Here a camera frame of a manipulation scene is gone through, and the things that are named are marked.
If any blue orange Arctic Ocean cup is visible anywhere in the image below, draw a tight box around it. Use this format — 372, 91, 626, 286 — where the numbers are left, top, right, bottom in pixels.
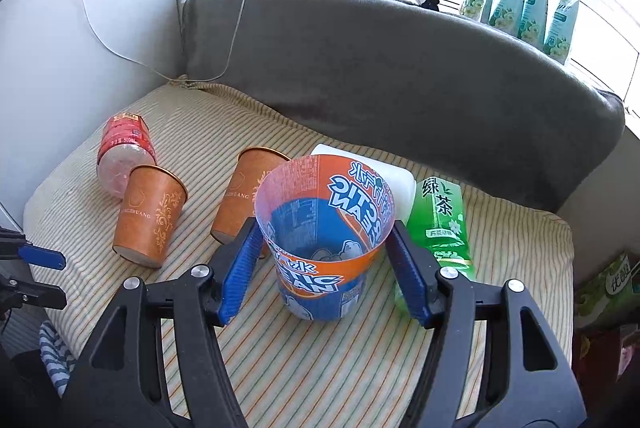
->
254, 154, 395, 322

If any orange paper cup left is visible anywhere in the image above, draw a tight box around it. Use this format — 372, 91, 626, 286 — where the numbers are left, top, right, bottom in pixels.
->
112, 165, 188, 269

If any orange paper cup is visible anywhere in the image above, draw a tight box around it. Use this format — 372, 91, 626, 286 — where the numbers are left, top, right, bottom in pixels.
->
210, 147, 290, 245
112, 165, 188, 269

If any red clear plastic cup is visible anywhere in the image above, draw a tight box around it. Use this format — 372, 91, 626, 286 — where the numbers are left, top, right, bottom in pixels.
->
96, 112, 156, 199

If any green tea plastic cup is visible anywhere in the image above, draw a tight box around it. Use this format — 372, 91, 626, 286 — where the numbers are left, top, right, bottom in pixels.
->
386, 176, 475, 325

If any orange paper cup centre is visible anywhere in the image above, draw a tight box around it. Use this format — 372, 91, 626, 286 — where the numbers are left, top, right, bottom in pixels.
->
210, 147, 290, 245

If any white plastic cup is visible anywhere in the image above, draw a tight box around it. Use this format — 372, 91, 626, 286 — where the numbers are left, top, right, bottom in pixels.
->
311, 143, 416, 223

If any green paper shopping bag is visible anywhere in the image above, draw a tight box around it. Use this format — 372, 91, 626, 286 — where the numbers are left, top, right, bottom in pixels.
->
574, 251, 639, 330

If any striped cushion cover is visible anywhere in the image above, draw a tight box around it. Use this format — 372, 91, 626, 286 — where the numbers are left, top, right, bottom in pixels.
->
23, 85, 574, 427

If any grey sofa backrest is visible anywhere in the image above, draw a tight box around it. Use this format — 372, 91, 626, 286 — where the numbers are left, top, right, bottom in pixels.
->
184, 0, 625, 211

